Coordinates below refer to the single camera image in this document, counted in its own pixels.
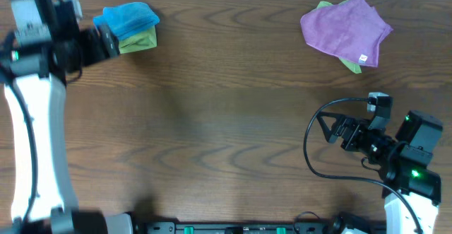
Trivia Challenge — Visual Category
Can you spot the blue microfiber cloth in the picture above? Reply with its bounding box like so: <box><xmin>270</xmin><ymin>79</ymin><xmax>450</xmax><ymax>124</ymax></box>
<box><xmin>93</xmin><ymin>2</ymin><xmax>160</xmax><ymax>40</ymax></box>

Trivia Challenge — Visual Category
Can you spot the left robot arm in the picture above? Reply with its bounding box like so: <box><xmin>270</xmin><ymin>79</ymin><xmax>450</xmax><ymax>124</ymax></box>
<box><xmin>1</xmin><ymin>0</ymin><xmax>135</xmax><ymax>233</ymax></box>

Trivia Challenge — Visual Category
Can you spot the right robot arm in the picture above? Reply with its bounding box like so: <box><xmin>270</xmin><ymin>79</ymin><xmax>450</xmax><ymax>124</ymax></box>
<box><xmin>316</xmin><ymin>110</ymin><xmax>443</xmax><ymax>233</ymax></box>

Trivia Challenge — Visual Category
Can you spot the folded green cloth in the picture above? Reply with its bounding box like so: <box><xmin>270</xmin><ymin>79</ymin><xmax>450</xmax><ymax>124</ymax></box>
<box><xmin>119</xmin><ymin>25</ymin><xmax>157</xmax><ymax>54</ymax></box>

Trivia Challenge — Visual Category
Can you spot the green cloth under pile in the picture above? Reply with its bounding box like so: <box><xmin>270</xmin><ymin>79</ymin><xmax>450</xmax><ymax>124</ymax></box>
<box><xmin>316</xmin><ymin>1</ymin><xmax>362</xmax><ymax>74</ymax></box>

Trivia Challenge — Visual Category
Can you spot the purple microfiber cloth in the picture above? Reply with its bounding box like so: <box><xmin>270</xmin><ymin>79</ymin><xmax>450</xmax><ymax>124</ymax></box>
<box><xmin>300</xmin><ymin>0</ymin><xmax>393</xmax><ymax>67</ymax></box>

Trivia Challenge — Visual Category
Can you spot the right black cable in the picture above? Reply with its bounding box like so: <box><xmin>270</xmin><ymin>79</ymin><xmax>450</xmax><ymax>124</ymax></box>
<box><xmin>302</xmin><ymin>98</ymin><xmax>424</xmax><ymax>234</ymax></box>

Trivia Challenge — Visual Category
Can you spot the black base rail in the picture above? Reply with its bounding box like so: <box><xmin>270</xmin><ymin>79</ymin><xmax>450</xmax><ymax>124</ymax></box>
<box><xmin>132</xmin><ymin>220</ymin><xmax>388</xmax><ymax>234</ymax></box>

